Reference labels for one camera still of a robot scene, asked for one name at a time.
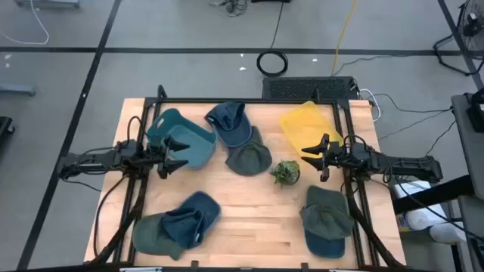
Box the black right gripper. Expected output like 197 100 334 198
301 132 351 183

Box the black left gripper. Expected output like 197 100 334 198
145 134 191 181

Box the green cloth cap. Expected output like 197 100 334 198
299 184 355 242
132 212 186 261
225 125 274 177

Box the blue denim cap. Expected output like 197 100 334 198
203 100 253 149
161 190 222 250
304 228 346 260

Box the teal plastic bin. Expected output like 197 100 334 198
146 108 218 170

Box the yellow plastic bin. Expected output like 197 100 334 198
278 100 345 159

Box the potted succulent plant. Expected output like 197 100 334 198
268 159 302 189

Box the black perforated computer case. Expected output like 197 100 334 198
262 76 360 101

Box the white paper box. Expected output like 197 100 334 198
392 179 432 199

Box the white paper roll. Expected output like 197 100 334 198
399 206 449 232

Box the black stand beam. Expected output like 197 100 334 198
391 175 476 215

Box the grey side table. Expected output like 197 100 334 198
451 93 484 197

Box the white bundle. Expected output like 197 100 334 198
429 222 467 244

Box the black device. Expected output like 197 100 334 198
465 87 484 133

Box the grey metal stand foot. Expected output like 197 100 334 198
0 83 37 97
14 0 81 9

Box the black floor fan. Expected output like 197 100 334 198
433 0 484 76

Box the black aluminium rig frame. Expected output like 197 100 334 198
88 85 408 272

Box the black coiled power cable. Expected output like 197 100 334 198
256 0 289 78

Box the yellow power cable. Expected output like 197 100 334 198
330 0 358 76

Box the black cable tangle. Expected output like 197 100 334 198
209 0 249 18

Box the white floor cable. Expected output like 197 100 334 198
0 0 51 45

